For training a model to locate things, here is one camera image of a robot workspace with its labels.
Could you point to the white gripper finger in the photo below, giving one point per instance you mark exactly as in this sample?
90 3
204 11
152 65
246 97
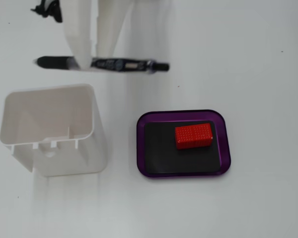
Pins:
78 29
109 27

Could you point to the black clear ballpoint pen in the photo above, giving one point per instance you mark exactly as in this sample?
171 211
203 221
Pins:
52 62

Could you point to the white plastic pen holder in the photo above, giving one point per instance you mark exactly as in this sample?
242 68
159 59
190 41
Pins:
69 158

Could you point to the purple metal tray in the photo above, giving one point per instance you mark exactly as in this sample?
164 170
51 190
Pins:
141 148

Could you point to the red studded block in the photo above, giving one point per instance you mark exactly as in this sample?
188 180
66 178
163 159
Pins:
193 136

